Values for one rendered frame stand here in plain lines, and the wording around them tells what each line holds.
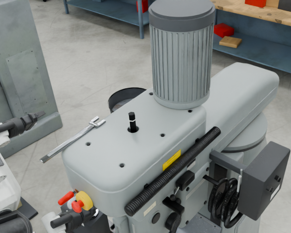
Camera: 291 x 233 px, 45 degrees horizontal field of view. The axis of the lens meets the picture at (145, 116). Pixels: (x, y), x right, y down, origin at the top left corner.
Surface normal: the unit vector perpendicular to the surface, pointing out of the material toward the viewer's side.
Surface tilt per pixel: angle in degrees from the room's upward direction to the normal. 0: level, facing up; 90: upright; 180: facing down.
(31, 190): 0
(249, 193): 90
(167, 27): 90
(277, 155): 0
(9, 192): 33
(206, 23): 90
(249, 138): 0
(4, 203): 74
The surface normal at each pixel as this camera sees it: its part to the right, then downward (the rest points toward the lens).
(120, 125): -0.06, -0.79
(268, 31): -0.67, 0.48
